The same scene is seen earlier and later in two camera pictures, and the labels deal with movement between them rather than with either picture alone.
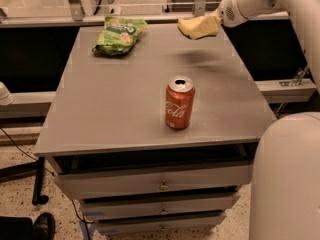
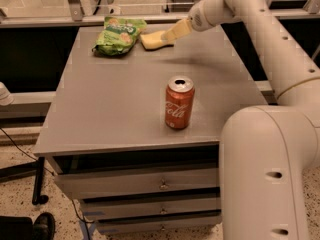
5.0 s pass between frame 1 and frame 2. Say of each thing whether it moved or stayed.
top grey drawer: stayed
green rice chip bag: stayed
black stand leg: stayed
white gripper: moved
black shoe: stayed
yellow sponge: moved
